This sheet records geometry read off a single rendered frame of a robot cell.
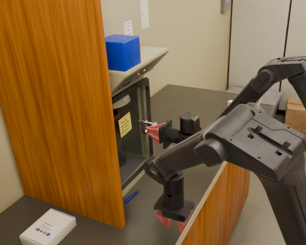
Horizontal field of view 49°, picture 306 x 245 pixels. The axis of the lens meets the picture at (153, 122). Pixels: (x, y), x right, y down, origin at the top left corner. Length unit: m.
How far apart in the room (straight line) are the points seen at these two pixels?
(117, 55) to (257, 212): 2.04
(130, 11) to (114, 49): 0.25
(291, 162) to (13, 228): 1.13
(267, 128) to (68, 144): 0.83
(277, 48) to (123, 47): 3.19
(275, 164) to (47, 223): 1.00
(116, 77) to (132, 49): 0.10
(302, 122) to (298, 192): 3.42
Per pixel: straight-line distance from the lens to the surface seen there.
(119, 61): 1.06
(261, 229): 2.70
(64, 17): 1.03
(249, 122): 0.52
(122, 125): 1.27
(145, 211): 1.36
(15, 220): 1.46
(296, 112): 3.91
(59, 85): 1.12
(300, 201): 0.56
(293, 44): 4.08
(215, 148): 0.51
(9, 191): 1.56
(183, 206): 0.99
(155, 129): 1.30
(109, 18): 1.17
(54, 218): 1.35
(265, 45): 4.12
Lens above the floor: 1.84
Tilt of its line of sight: 27 degrees down
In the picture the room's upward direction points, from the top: 3 degrees counter-clockwise
